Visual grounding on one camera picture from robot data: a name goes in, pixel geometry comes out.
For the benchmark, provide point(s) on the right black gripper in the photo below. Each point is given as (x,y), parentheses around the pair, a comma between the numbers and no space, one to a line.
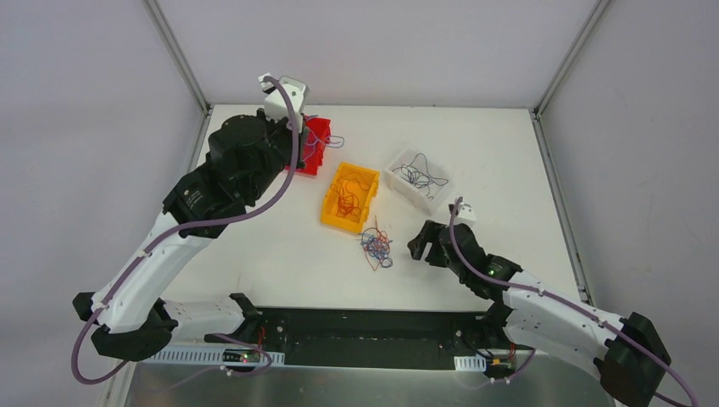
(437,244)

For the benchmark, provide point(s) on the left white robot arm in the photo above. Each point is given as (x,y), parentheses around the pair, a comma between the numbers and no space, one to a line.
(132,319)

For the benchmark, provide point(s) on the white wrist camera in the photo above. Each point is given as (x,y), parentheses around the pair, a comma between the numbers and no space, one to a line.
(465,214)
(285,101)

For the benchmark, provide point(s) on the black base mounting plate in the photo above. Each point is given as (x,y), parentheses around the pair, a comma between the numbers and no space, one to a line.
(382,339)

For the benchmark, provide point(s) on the red plastic bin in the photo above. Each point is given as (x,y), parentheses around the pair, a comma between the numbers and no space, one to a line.
(319,131)

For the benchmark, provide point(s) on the red orange cable clump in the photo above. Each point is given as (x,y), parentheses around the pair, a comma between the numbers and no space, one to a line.
(348,206)

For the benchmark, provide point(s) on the yellow plastic bin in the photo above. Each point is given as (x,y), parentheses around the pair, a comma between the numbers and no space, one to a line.
(350,178)

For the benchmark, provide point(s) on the white plastic bin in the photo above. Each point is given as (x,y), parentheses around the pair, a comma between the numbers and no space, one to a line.
(421,181)

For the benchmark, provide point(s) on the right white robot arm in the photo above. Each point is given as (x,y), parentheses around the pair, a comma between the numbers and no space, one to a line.
(625,354)

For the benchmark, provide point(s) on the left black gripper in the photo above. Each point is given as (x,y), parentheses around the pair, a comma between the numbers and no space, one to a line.
(300,146)

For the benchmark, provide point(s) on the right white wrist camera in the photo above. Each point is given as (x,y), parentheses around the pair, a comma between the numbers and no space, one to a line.
(465,214)

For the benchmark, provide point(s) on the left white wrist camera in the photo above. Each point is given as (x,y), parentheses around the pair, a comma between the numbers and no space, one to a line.
(285,101)

